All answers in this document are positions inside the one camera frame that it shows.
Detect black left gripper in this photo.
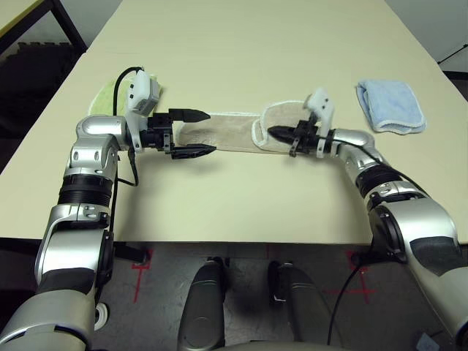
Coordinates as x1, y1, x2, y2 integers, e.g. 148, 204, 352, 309
140, 107, 218, 162

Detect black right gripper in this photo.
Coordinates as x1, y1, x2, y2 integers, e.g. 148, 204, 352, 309
267, 118, 327, 159

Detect beige towel with white trim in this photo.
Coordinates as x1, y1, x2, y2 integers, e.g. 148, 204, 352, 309
175, 98, 330, 154

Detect green folded towel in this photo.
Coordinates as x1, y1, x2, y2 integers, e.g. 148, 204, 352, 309
87, 72, 164, 118

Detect blue folded towel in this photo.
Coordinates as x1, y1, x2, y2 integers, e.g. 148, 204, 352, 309
355, 78, 428, 135

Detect black foam floor mats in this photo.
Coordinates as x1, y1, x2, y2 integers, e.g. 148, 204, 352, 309
0, 42, 80, 121

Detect black cabinet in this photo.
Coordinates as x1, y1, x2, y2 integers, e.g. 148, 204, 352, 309
444, 69, 468, 92

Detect black metal rod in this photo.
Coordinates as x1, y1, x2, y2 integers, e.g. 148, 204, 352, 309
437, 43, 468, 66

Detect beige side table black legs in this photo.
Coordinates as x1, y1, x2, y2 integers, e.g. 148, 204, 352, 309
0, 0, 88, 56

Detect small blue-grey floor box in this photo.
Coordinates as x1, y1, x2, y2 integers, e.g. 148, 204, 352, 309
416, 331, 439, 351

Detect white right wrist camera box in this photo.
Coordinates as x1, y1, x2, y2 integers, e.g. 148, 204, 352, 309
305, 86, 336, 158

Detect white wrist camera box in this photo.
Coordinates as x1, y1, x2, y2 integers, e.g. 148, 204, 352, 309
305, 86, 336, 158
124, 69, 164, 153

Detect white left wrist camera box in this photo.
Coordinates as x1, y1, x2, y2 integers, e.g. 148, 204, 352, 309
124, 69, 164, 153

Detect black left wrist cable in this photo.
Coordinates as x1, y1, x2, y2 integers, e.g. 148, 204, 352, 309
95, 66, 146, 306

